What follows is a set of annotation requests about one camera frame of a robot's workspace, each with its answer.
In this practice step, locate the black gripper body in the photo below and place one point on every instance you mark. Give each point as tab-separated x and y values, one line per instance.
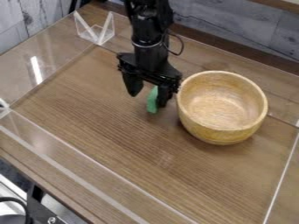
148	61

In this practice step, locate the green rectangular stick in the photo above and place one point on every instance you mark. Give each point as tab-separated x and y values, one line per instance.
150	101

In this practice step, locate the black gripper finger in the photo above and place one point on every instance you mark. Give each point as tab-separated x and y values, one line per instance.
164	95
133	83

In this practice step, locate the light wooden bowl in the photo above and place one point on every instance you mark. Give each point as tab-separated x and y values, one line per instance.
221	107

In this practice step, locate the black metal table leg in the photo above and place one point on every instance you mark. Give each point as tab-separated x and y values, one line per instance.
40	213

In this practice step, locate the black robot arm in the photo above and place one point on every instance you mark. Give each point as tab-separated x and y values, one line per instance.
153	41

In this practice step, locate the clear acrylic barrier frame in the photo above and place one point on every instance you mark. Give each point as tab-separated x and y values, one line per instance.
124	166

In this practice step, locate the clear acrylic corner bracket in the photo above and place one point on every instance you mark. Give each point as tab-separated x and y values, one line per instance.
96	34

